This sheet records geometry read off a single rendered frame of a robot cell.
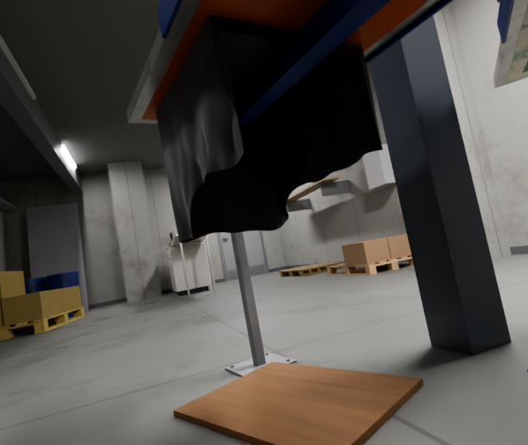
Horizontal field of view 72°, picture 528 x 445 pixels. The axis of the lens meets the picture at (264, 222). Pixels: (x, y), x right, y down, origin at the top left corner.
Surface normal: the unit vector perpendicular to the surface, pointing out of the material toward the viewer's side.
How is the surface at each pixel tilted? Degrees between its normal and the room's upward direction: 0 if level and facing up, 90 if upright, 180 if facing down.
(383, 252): 90
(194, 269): 90
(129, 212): 90
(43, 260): 80
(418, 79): 90
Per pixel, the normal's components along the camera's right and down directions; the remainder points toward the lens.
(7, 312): 0.15, -0.12
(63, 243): 0.28, -0.32
